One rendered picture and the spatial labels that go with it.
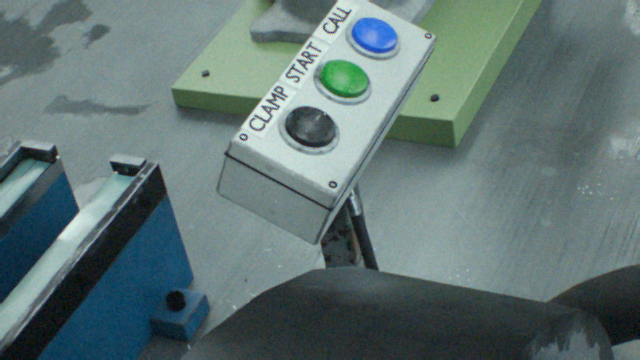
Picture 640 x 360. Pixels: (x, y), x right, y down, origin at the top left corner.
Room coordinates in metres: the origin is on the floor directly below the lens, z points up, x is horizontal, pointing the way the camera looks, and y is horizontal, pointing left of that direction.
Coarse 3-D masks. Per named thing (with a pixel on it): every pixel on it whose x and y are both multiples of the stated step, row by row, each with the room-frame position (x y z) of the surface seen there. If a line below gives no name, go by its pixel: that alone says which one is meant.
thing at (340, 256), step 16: (352, 192) 0.58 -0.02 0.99; (352, 208) 0.57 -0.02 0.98; (336, 224) 0.59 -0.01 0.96; (352, 224) 0.57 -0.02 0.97; (320, 240) 0.60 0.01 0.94; (336, 240) 0.59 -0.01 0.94; (352, 240) 0.59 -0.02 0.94; (368, 240) 0.56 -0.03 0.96; (336, 256) 0.59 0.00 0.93; (352, 256) 0.58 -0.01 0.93; (368, 256) 0.56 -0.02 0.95
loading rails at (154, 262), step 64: (0, 192) 0.76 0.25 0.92; (64, 192) 0.79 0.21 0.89; (128, 192) 0.71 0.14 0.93; (0, 256) 0.71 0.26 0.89; (64, 256) 0.66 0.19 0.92; (128, 256) 0.68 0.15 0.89; (0, 320) 0.61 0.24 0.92; (64, 320) 0.61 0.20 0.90; (128, 320) 0.66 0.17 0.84; (192, 320) 0.68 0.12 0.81
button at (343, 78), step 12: (336, 60) 0.60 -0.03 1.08; (324, 72) 0.59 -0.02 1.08; (336, 72) 0.59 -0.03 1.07; (348, 72) 0.59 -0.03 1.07; (360, 72) 0.59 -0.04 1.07; (324, 84) 0.58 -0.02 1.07; (336, 84) 0.58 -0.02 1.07; (348, 84) 0.58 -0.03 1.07; (360, 84) 0.58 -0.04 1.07; (348, 96) 0.58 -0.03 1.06
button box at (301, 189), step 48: (336, 48) 0.62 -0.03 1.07; (432, 48) 0.64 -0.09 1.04; (288, 96) 0.57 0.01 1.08; (336, 96) 0.58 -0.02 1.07; (384, 96) 0.58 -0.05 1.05; (240, 144) 0.53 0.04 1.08; (288, 144) 0.54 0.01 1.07; (336, 144) 0.54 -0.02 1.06; (240, 192) 0.54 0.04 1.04; (288, 192) 0.52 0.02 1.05; (336, 192) 0.51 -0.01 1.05
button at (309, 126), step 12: (300, 108) 0.56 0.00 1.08; (312, 108) 0.56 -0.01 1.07; (288, 120) 0.55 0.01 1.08; (300, 120) 0.55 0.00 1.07; (312, 120) 0.55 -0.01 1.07; (324, 120) 0.55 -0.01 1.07; (288, 132) 0.54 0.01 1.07; (300, 132) 0.54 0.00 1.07; (312, 132) 0.54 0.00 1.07; (324, 132) 0.54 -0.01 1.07; (312, 144) 0.53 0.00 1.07; (324, 144) 0.53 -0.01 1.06
